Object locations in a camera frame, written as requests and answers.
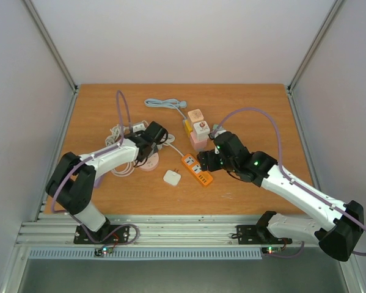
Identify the white cube socket adapter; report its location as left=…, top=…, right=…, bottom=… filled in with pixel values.
left=192, top=120, right=210, bottom=141

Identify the orange power strip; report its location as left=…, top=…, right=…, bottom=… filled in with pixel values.
left=181, top=154, right=213, bottom=187

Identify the blue power strip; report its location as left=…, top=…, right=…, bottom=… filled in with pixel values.
left=144, top=98, right=188, bottom=120

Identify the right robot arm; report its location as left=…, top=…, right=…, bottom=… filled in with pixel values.
left=197, top=131, right=364, bottom=262

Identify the purple power strip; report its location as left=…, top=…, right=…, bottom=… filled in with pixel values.
left=93, top=177, right=103, bottom=188

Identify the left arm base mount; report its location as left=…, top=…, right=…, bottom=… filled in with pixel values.
left=73, top=224, right=130, bottom=245

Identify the tan cube adapter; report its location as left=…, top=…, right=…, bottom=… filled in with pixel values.
left=187, top=109, right=204, bottom=125

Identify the white plug adapter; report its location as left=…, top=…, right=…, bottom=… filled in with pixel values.
left=163, top=170, right=181, bottom=187

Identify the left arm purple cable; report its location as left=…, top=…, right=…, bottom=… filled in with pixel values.
left=51, top=90, right=141, bottom=245

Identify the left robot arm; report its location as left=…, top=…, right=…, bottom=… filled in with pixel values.
left=45, top=121, right=169, bottom=244

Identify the white orange-strip cord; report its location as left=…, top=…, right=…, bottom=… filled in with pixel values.
left=161, top=134, right=186, bottom=157

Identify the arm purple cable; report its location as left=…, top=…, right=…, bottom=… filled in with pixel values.
left=51, top=90, right=141, bottom=245
left=211, top=108, right=366, bottom=260

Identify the pink cube adapter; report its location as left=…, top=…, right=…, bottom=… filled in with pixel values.
left=189, top=132, right=208, bottom=152

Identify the pink round power strip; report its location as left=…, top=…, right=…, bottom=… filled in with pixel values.
left=109, top=152, right=159, bottom=178

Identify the yellow cube socket adapter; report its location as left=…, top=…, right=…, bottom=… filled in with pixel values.
left=183, top=119, right=192, bottom=138

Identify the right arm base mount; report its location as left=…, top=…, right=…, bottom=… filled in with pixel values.
left=230, top=225, right=293, bottom=245

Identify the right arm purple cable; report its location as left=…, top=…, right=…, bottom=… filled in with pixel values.
left=211, top=108, right=366, bottom=260

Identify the blue cable tray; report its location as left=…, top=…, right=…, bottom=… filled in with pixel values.
left=29, top=247, right=262, bottom=261

